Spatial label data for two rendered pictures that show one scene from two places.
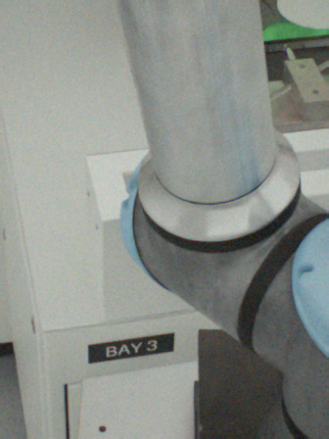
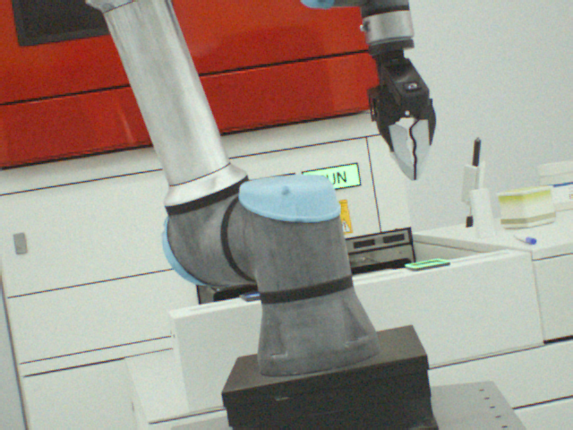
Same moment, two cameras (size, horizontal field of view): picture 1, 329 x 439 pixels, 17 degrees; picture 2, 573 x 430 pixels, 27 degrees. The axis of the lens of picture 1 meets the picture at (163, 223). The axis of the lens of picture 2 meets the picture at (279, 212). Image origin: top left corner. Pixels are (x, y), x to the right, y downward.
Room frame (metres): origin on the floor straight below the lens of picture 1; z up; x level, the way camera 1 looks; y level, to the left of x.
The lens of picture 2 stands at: (-0.91, -0.23, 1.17)
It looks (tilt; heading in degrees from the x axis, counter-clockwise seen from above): 3 degrees down; 4
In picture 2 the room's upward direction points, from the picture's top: 9 degrees counter-clockwise
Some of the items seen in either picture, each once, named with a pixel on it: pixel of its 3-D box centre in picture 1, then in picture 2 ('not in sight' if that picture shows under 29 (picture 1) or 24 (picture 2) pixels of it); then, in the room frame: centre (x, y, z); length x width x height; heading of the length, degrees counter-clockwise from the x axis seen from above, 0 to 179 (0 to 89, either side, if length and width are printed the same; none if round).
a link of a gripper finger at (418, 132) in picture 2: not in sight; (416, 149); (0.91, -0.33, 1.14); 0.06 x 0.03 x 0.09; 14
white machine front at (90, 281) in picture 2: not in sight; (210, 238); (1.39, 0.07, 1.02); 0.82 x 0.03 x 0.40; 104
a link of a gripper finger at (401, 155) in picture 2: not in sight; (397, 152); (0.90, -0.30, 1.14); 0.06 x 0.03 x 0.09; 14
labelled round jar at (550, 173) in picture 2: not in sight; (558, 186); (1.48, -0.64, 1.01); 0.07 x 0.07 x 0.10
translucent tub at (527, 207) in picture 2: not in sight; (526, 207); (1.25, -0.53, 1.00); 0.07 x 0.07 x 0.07; 33
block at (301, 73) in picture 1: (306, 88); not in sight; (1.04, -0.16, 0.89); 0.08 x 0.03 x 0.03; 14
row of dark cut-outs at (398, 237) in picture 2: not in sight; (303, 253); (1.43, -0.11, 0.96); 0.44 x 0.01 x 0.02; 104
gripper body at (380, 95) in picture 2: not in sight; (395, 82); (0.91, -0.32, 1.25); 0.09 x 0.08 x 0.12; 14
